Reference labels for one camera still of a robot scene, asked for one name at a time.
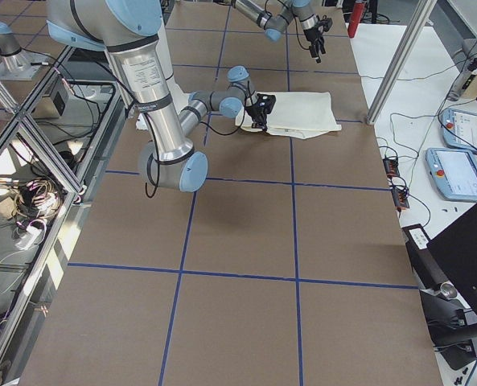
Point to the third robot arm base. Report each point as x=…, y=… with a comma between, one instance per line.
x=17, y=64

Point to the near blue teach pendant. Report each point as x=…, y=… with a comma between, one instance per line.
x=454, y=173

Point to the aluminium lattice frame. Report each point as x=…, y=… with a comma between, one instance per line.
x=48, y=172

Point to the aluminium frame post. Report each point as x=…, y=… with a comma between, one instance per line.
x=404, y=48

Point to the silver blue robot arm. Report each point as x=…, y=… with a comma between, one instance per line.
x=275, y=25
x=128, y=33

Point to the orange black electronics board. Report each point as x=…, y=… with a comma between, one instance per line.
x=391, y=167

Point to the cream long-sleeve cat shirt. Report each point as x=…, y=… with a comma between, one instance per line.
x=301, y=115

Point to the blue teach pendant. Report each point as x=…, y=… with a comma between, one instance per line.
x=454, y=173
x=459, y=129

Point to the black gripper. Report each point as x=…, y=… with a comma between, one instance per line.
x=255, y=110
x=310, y=35

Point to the red fire extinguisher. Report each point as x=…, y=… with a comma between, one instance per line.
x=355, y=18

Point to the far blue teach pendant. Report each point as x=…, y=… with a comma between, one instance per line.
x=459, y=129

